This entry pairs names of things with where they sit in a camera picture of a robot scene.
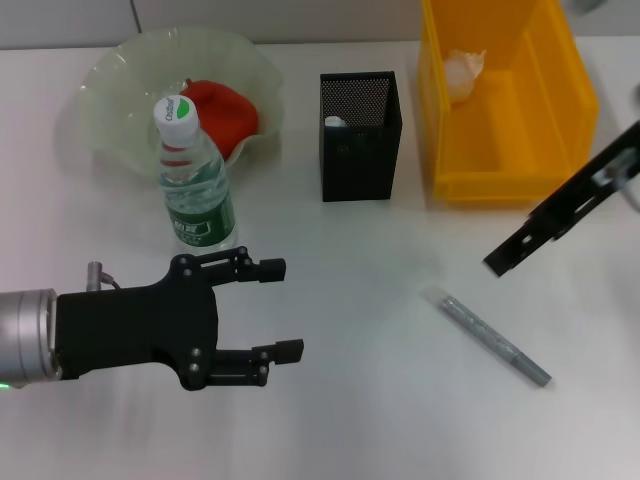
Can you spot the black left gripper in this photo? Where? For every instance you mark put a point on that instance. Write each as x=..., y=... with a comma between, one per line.
x=135, y=325

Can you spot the black mesh pen holder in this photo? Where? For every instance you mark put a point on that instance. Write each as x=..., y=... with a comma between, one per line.
x=360, y=165

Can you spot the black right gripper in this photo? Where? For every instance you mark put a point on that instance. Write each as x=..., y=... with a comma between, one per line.
x=590, y=180

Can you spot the white paper ball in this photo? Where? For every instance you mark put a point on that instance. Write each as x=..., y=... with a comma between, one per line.
x=460, y=75

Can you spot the yellow plastic storage bin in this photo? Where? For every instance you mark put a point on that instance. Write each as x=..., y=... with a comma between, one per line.
x=500, y=150

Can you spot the mint green utility knife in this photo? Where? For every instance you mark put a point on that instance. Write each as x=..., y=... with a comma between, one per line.
x=334, y=121

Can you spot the red-orange mandarin orange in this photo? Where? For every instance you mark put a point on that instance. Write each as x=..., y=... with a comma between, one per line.
x=230, y=115

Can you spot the pale green glass fruit plate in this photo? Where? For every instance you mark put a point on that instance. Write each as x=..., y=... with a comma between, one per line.
x=125, y=65

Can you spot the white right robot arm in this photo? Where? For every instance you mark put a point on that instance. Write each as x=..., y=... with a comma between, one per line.
x=585, y=4

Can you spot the clear pen with grey end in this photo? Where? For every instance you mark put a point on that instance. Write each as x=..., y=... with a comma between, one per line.
x=480, y=330

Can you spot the clear water bottle green label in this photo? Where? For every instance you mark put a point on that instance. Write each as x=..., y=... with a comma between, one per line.
x=200, y=215

